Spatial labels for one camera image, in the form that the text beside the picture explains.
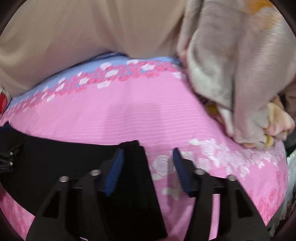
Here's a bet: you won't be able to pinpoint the pink rose bedsheet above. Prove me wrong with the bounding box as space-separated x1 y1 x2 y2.
1 54 287 240

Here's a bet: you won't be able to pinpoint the white cartoon face pillow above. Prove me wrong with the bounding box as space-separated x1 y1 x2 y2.
0 86 11 114

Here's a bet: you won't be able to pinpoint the beige quilt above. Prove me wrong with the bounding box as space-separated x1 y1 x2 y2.
1 0 186 96

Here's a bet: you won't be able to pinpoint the floral crumpled blanket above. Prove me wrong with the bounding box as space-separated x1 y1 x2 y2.
177 1 295 148

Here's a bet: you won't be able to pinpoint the black pants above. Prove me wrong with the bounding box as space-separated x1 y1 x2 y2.
1 123 168 240

